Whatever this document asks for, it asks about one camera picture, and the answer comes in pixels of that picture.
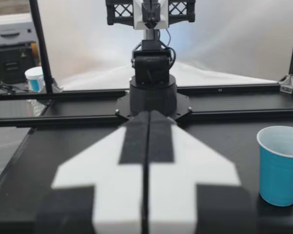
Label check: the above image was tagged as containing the white and blue tub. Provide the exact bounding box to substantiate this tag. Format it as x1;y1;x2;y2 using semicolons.
24;66;46;94

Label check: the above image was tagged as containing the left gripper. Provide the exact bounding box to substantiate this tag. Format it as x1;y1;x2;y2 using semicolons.
106;0;196;30

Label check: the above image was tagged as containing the blue cup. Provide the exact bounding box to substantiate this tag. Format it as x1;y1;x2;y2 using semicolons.
256;125;293;207

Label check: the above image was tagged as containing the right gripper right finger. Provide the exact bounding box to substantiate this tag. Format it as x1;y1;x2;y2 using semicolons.
146;110;259;234

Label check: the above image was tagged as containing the grey and black storage case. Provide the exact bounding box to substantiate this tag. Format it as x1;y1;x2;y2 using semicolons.
0;19;40;84

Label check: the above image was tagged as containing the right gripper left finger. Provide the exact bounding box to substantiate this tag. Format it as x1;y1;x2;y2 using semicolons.
35;110;149;234

